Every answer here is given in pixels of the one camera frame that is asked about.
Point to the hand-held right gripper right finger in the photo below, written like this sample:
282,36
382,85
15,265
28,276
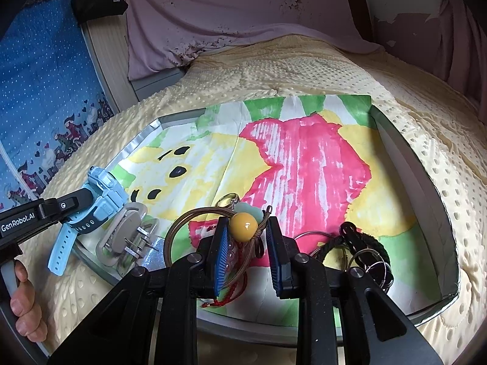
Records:
276,262

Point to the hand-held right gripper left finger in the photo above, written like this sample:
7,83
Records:
222,258

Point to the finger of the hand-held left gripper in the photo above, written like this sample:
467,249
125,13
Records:
66,205

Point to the light blue wrist watch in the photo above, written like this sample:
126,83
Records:
102,201

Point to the small black clip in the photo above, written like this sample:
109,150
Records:
350,232

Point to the grey metal tray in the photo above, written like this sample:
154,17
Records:
411,159

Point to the person's left hand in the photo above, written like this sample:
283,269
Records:
32,311

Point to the pale green pendant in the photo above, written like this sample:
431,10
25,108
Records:
249,210

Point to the grey carabiner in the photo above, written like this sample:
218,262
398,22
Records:
125,235

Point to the blue printed wardrobe cover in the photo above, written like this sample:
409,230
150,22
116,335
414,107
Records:
45,102

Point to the colourful painted paper lining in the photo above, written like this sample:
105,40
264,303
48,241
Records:
304,159

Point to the wooden headboard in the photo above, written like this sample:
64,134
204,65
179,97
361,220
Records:
114,61

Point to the black tote bag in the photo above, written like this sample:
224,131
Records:
97,3

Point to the pink hanging sheet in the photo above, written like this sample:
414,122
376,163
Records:
236,19

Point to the pink curtain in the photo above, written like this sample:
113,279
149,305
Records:
460,38

